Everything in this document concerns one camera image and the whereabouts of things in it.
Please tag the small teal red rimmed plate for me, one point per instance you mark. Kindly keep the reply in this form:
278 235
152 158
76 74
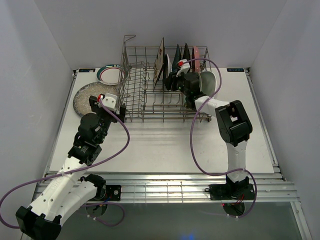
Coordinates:
110 74

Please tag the left XDOF label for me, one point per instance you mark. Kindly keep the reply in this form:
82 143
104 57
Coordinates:
86 70

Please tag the aluminium frame rail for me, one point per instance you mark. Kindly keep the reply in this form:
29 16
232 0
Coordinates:
190 188

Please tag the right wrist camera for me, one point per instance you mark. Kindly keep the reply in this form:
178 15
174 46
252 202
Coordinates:
183 67

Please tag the pink polka dot plate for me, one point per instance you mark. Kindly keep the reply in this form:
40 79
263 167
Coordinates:
196 66

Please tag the cream floral square plate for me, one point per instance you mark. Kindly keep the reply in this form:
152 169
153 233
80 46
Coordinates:
159 64

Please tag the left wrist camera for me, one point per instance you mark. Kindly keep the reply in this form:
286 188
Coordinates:
108 101

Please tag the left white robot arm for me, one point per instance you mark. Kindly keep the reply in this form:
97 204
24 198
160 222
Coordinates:
70 189

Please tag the grey wire dish rack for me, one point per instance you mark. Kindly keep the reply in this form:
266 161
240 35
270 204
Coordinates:
144 102

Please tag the white oval plate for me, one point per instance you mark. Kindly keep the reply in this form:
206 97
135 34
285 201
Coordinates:
208 82

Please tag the right XDOF label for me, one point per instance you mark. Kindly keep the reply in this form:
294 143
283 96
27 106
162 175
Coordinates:
235 70

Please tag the grey speckled round plate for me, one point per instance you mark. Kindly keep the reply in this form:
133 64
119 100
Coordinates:
81 104

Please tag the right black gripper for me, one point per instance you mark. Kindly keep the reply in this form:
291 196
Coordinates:
173 78

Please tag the teal square plate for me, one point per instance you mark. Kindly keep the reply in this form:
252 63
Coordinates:
177 56

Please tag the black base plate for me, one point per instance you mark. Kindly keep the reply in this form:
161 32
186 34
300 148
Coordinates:
111 193
226 192

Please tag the xdof label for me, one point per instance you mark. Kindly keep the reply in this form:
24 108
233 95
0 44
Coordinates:
235 70
86 70

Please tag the large teal red rimmed plate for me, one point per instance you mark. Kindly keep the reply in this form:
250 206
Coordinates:
167 66

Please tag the black floral square plate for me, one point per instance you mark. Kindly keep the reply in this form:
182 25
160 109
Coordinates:
186 53

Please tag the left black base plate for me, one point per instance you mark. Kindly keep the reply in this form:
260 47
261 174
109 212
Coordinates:
111 193

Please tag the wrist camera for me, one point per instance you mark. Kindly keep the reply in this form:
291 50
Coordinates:
108 101
183 67

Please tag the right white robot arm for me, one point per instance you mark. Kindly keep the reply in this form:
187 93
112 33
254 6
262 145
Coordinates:
233 124

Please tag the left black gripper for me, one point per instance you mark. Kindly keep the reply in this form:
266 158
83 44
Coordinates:
94 108

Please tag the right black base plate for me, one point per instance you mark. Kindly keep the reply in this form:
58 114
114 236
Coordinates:
226 192

